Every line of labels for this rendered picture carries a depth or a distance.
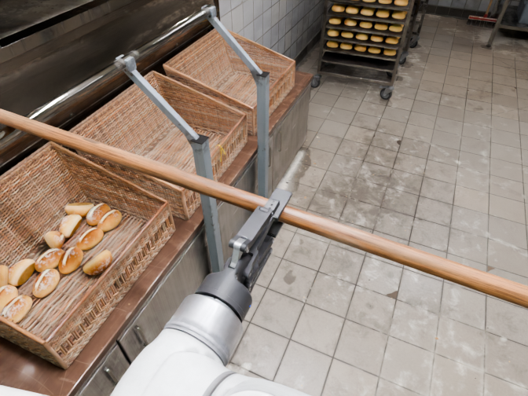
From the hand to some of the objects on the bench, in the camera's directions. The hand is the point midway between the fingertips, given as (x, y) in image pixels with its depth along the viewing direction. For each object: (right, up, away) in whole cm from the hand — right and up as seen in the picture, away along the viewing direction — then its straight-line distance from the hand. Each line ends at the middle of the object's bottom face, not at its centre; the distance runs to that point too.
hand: (276, 211), depth 64 cm
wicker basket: (-67, -21, +64) cm, 95 cm away
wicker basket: (-42, +18, +104) cm, 113 cm away
